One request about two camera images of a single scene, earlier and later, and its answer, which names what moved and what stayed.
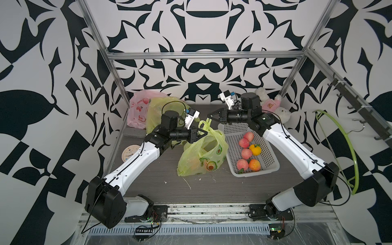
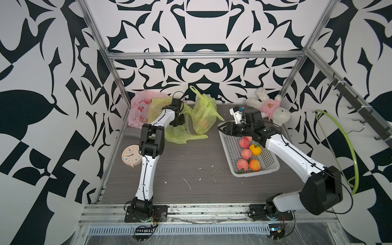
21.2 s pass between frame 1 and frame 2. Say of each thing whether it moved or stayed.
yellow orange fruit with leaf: stayed
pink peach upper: stayed
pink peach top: stayed
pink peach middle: stayed
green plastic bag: moved
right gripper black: moved
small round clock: stayed
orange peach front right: stayed
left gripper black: moved
